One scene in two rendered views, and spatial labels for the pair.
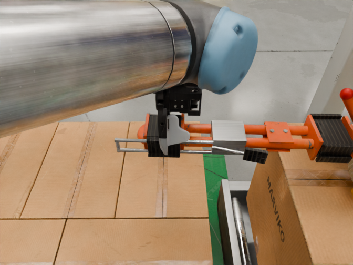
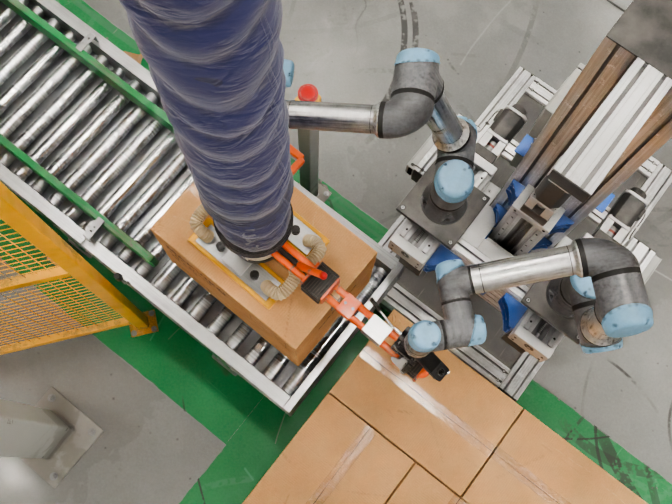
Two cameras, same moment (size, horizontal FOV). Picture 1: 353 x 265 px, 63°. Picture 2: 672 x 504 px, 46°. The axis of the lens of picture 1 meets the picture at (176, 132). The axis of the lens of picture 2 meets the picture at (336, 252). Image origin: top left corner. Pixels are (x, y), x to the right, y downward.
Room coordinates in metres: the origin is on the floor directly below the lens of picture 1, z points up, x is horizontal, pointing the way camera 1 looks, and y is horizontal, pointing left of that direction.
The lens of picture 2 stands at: (0.85, -0.01, 3.46)
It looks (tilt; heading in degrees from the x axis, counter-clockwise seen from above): 74 degrees down; 213
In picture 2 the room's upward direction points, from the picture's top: 6 degrees clockwise
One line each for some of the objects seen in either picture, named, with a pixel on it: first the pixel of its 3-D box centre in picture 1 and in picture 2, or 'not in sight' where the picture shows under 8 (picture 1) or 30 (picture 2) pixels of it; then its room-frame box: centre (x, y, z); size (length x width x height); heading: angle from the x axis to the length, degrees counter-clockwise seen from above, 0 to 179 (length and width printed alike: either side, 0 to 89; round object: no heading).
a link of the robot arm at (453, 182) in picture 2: not in sight; (452, 183); (-0.08, -0.21, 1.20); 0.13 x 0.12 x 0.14; 30
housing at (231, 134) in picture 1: (227, 137); (376, 330); (0.43, -0.11, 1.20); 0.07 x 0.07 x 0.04; 88
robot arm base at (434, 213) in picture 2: not in sight; (446, 197); (-0.07, -0.20, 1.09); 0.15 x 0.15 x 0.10
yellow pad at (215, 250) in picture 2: not in sight; (238, 261); (0.51, -0.58, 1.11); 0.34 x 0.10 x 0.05; 88
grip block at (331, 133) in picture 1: (329, 137); (320, 282); (0.42, -0.32, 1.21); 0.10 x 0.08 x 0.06; 178
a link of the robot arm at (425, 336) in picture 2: not in sight; (424, 337); (0.43, 0.01, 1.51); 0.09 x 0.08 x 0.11; 137
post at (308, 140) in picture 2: not in sight; (308, 154); (-0.10, -0.79, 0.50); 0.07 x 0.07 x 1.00; 0
